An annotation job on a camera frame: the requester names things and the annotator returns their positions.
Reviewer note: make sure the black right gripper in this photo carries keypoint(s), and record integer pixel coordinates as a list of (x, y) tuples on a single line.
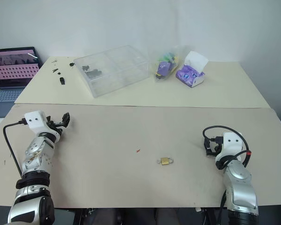
[(216, 146)]

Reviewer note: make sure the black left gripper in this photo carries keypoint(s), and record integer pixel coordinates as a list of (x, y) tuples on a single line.
[(53, 125)]

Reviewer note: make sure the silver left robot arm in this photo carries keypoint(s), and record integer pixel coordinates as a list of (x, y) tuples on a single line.
[(35, 154)]

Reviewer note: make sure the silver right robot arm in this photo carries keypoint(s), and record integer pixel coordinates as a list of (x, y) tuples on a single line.
[(240, 185)]

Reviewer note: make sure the blocky black small part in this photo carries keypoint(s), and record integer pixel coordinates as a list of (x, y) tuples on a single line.
[(62, 80)]

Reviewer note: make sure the brass padlock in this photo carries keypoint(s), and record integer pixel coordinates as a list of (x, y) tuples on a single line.
[(165, 161)]

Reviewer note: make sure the pointed black small part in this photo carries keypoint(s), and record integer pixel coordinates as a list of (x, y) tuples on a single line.
[(54, 70)]

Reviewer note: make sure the black parts in clear box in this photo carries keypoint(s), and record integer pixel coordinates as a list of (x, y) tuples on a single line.
[(92, 73)]

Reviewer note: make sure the round black small part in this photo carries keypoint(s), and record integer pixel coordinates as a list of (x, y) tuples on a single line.
[(72, 64)]

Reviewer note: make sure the small grey screws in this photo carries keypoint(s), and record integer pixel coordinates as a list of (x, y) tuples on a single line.
[(54, 61)]

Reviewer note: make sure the cream board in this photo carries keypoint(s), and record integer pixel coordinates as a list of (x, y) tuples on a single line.
[(168, 96)]

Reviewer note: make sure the clear plastic compartment box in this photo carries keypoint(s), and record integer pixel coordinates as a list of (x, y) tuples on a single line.
[(112, 70)]

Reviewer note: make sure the blue-grey laptop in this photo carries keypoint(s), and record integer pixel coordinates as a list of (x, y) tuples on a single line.
[(11, 70)]

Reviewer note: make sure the purple tissue pack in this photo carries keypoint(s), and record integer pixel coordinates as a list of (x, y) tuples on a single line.
[(190, 72)]

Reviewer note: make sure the clear bag of colourful items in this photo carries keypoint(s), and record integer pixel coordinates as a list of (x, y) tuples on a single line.
[(166, 66)]

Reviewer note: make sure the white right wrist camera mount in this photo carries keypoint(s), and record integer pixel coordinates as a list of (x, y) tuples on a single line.
[(231, 144)]

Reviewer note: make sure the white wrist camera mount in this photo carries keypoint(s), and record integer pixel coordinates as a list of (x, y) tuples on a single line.
[(231, 144), (35, 120)]

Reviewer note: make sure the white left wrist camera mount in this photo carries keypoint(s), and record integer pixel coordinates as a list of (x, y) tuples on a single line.
[(35, 120)]

